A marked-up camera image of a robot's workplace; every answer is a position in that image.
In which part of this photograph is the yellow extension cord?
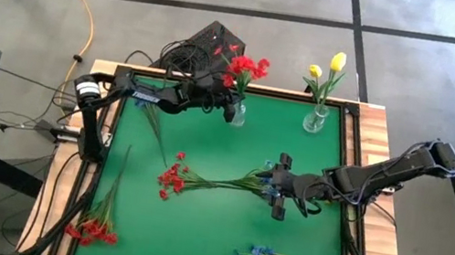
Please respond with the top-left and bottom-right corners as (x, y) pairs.
(18, 0), (101, 98)

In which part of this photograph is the black computer tower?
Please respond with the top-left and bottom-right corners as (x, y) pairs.
(152, 11), (250, 83)

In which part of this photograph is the green table mat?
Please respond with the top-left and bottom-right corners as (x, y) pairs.
(74, 69), (377, 255)

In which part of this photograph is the black aluminium table frame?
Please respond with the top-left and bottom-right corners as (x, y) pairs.
(48, 57), (432, 255)

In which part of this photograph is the yellow artificial tulip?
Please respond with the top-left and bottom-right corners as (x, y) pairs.
(297, 62), (334, 117)
(316, 48), (351, 120)

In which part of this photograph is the red artificial flower bunch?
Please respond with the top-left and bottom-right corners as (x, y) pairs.
(62, 136), (135, 252)
(205, 40), (274, 114)
(153, 148), (253, 215)

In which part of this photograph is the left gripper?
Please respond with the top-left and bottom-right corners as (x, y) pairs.
(174, 70), (249, 126)

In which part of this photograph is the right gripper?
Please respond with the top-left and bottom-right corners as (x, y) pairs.
(260, 150), (337, 229)

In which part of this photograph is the black desk base bar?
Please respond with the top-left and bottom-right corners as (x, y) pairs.
(0, 149), (48, 200)

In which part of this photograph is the clear bulbous glass vase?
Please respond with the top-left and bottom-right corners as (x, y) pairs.
(301, 101), (333, 137)

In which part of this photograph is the clear ribbed glass vase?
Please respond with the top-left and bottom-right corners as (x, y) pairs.
(227, 98), (249, 130)

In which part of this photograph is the black cable bundle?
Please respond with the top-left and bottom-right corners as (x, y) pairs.
(123, 30), (206, 82)

